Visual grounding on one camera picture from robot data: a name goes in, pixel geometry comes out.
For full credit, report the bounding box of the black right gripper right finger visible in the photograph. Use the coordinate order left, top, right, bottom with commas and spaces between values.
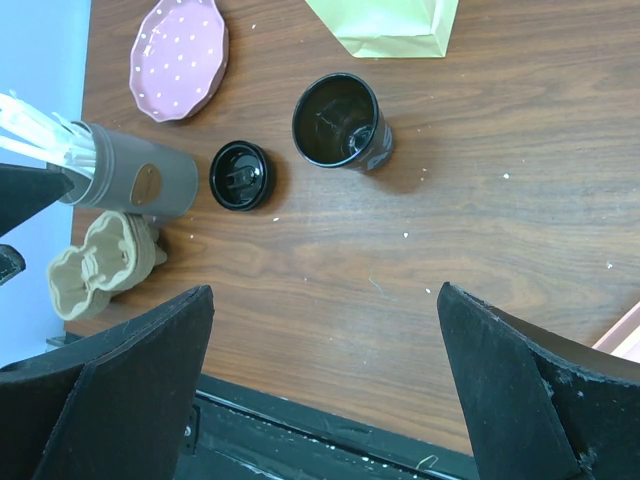
437, 282, 639, 479

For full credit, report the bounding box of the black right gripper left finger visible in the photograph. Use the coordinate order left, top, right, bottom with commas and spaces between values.
1, 286, 214, 479

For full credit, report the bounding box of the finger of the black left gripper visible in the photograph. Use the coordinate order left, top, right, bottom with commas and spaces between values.
0, 164, 74, 236

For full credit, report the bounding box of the black cup lid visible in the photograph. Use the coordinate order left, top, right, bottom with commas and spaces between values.
209, 140, 276, 212

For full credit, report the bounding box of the black takeout coffee cup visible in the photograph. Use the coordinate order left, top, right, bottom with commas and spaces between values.
292, 72, 394, 174

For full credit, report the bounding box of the white wrapped straws bundle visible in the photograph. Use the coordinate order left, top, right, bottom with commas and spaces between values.
1, 91, 97, 180

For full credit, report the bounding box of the grey straw holder cup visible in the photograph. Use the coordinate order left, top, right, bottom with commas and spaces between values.
47, 122, 199, 217

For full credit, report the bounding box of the salmon pink tray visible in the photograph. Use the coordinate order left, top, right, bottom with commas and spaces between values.
593, 303, 640, 363

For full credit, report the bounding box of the brown pulp cup carrier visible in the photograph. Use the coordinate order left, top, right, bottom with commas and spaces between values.
47, 211, 167, 321

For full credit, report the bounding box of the pink polka dot plate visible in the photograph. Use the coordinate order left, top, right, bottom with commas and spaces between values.
129, 0, 229, 123

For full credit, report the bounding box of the yellow paper bag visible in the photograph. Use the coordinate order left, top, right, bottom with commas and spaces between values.
307, 0, 458, 59

